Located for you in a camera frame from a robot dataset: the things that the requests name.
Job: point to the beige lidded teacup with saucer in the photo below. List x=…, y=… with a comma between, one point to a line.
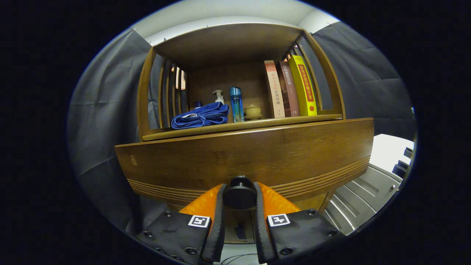
x=253, y=110

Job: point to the wooden cabinet door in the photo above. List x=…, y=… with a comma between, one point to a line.
x=232, y=224
x=312, y=201

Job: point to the beige book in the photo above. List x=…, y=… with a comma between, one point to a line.
x=274, y=88

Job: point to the wooden countertop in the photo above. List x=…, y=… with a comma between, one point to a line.
x=257, y=123

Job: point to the brown book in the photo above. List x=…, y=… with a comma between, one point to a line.
x=290, y=92

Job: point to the blue folded towel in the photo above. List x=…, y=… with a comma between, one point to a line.
x=202, y=116

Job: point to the white pump bottle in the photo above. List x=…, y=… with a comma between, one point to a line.
x=219, y=98

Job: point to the wooden cabinet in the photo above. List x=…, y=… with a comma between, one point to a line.
x=228, y=44

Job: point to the yellow book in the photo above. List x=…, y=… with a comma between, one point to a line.
x=303, y=84

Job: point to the black backdrop cloth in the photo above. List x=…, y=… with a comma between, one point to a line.
x=103, y=110

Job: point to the small white bottle blue cap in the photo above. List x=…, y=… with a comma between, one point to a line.
x=198, y=104

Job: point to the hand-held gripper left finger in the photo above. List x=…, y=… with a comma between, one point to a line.
x=217, y=228

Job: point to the black block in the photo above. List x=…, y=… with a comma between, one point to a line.
x=399, y=170
x=408, y=152

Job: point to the white table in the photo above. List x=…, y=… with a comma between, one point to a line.
x=386, y=151

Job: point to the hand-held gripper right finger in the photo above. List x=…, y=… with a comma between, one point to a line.
x=260, y=228

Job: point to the tall blue glass bottle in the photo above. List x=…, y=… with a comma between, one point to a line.
x=236, y=105

